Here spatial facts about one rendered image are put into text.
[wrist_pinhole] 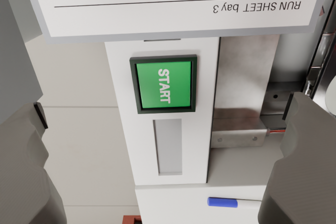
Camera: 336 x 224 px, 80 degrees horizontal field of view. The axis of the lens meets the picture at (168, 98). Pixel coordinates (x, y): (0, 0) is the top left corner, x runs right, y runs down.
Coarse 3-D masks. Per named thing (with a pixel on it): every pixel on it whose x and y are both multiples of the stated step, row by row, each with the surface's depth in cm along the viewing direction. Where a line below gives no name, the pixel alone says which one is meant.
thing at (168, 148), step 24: (120, 48) 17; (144, 48) 17; (168, 48) 17; (192, 48) 17; (216, 48) 17; (120, 72) 18; (120, 96) 19; (144, 120) 21; (168, 120) 21; (192, 120) 21; (144, 144) 22; (168, 144) 23; (192, 144) 23; (144, 168) 25; (168, 168) 25; (192, 168) 25
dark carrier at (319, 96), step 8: (328, 56) 24; (328, 64) 24; (328, 72) 24; (320, 80) 25; (328, 80) 25; (320, 88) 26; (312, 96) 27; (320, 96) 26; (320, 104) 27; (328, 112) 28
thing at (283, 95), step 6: (270, 84) 33; (276, 84) 33; (282, 84) 33; (288, 84) 33; (294, 84) 33; (300, 84) 33; (270, 90) 32; (276, 90) 32; (282, 90) 32; (288, 90) 32; (294, 90) 32; (264, 96) 32; (270, 96) 32; (276, 96) 32; (282, 96) 32; (288, 96) 32
